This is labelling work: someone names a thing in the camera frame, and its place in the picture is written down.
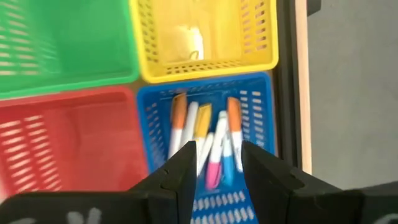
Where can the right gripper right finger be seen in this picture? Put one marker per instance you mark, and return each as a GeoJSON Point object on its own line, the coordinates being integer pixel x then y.
{"type": "Point", "coordinates": [280, 202]}

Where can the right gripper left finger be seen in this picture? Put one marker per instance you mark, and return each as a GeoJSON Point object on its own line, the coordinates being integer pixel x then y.
{"type": "Point", "coordinates": [174, 202]}

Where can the pink-capped thin marker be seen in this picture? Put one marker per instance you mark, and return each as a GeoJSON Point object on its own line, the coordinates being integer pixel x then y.
{"type": "Point", "coordinates": [214, 175]}
{"type": "Point", "coordinates": [206, 149]}

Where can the blue-capped thin marker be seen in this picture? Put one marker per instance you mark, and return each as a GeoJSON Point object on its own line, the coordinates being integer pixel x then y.
{"type": "Point", "coordinates": [228, 171]}

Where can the yellow-capped thin marker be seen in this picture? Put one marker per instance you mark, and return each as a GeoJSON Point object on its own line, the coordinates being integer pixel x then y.
{"type": "Point", "coordinates": [203, 119]}

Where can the orange-capped thin marker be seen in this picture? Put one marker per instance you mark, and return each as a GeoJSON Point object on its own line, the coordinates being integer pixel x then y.
{"type": "Point", "coordinates": [234, 112]}
{"type": "Point", "coordinates": [179, 109]}

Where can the red plastic basket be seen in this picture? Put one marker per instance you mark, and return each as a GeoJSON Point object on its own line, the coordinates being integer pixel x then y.
{"type": "Point", "coordinates": [77, 140]}

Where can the blue plastic basket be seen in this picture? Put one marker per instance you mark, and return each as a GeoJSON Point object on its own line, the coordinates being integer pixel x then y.
{"type": "Point", "coordinates": [217, 81]}

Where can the yellow plastic basket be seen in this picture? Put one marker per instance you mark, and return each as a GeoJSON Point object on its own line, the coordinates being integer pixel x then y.
{"type": "Point", "coordinates": [217, 31]}

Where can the green plastic basket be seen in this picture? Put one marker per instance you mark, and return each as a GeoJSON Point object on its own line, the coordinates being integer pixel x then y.
{"type": "Point", "coordinates": [77, 40]}

